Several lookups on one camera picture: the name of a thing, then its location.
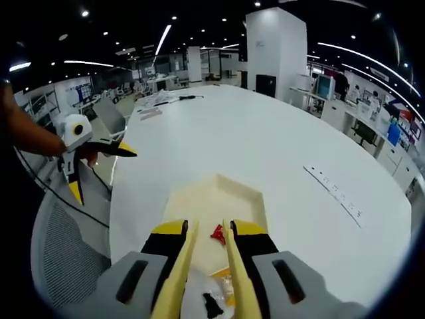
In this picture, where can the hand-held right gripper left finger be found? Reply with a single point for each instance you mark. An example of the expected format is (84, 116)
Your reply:
(109, 292)

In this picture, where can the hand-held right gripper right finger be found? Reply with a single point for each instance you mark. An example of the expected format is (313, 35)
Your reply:
(262, 272)

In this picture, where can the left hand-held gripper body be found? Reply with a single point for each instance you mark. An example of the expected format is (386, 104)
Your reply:
(74, 131)

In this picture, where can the red snack packet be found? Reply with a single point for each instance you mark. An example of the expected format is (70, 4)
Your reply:
(219, 234)

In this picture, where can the black snack packet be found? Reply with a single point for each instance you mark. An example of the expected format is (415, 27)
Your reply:
(212, 305)

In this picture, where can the pile of snack packets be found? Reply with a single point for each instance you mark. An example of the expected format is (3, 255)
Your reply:
(199, 285)

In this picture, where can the cream food tongs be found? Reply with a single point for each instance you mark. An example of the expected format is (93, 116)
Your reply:
(179, 272)

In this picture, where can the cream hexagonal container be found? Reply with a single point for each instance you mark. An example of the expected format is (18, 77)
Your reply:
(225, 199)

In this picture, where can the person's left hand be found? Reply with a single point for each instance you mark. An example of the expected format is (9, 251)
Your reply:
(90, 160)

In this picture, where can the grey office chair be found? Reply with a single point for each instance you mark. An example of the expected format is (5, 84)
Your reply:
(109, 114)

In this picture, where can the pale flat strips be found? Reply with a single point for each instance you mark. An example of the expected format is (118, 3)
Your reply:
(150, 114)

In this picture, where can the grey mesh chair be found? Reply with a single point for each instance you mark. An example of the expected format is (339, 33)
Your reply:
(66, 249)

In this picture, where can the white crumpled papers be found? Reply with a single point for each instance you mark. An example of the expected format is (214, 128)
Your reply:
(162, 98)

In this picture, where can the black tool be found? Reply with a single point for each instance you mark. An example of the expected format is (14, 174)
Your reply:
(191, 97)

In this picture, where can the white socket strip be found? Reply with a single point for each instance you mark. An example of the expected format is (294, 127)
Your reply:
(332, 196)

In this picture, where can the narrow white pillar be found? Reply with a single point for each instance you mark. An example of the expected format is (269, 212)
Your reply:
(194, 64)

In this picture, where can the black cabinet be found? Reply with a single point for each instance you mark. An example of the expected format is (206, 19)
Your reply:
(265, 85)

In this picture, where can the black office chair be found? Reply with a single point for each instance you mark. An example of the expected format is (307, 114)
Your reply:
(363, 131)

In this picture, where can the long white counter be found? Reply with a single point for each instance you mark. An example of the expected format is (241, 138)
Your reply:
(335, 113)

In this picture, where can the wide white pillar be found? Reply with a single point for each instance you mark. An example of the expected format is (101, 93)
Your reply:
(275, 50)

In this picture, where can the blue box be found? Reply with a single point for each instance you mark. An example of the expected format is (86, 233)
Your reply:
(394, 133)

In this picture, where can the computer monitor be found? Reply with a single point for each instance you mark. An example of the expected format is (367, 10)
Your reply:
(324, 87)

